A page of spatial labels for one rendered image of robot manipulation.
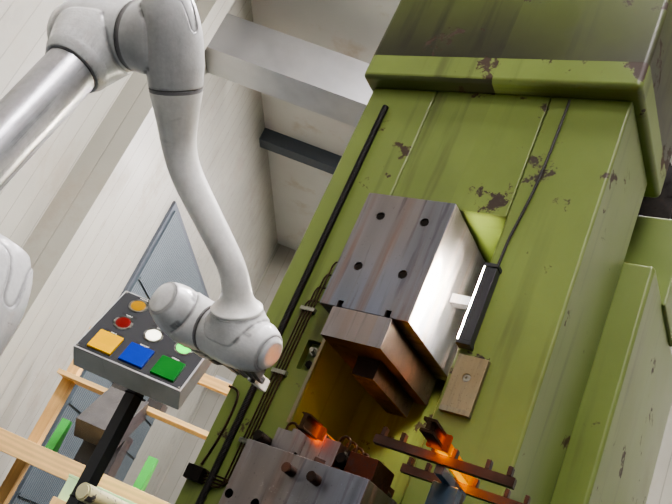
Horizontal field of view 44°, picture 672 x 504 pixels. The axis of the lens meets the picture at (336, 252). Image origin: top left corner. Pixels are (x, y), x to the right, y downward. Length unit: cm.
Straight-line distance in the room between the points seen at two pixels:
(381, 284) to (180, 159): 98
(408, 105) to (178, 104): 155
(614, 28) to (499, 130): 48
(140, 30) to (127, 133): 506
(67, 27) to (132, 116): 507
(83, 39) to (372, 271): 119
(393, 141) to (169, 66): 149
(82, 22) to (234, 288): 55
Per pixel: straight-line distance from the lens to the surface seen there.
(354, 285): 244
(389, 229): 250
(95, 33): 160
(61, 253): 624
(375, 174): 284
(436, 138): 285
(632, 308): 285
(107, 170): 646
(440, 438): 173
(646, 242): 325
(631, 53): 281
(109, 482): 608
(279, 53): 791
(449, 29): 310
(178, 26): 153
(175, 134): 158
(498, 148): 274
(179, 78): 154
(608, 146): 266
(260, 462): 225
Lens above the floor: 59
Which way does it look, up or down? 22 degrees up
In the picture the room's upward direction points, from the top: 25 degrees clockwise
